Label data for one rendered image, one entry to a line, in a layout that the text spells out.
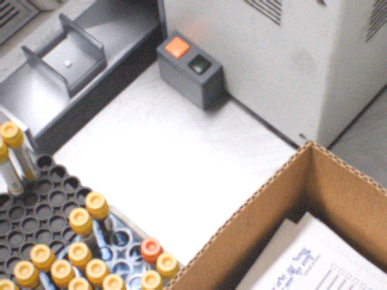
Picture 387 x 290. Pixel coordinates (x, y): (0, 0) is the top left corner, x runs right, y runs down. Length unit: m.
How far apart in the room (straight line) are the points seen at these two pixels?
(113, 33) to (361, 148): 0.26
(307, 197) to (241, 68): 0.13
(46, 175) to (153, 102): 0.13
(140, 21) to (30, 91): 0.13
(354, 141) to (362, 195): 0.17
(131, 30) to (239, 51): 0.13
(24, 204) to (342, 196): 0.29
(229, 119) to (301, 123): 0.09
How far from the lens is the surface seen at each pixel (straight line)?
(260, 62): 0.77
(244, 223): 0.67
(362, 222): 0.72
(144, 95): 0.87
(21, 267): 0.69
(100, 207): 0.69
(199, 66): 0.82
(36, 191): 0.81
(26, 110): 0.83
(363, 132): 0.85
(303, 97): 0.76
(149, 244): 0.68
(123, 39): 0.86
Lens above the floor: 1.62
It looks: 62 degrees down
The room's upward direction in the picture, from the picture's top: 1 degrees counter-clockwise
